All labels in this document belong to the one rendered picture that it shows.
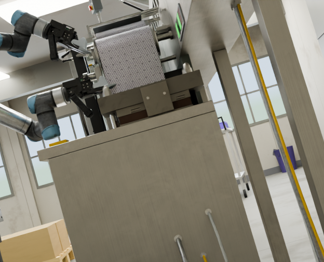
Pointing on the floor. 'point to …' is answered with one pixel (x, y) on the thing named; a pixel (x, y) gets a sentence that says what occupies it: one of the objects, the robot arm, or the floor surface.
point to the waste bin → (282, 159)
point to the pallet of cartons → (38, 244)
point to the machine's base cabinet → (154, 197)
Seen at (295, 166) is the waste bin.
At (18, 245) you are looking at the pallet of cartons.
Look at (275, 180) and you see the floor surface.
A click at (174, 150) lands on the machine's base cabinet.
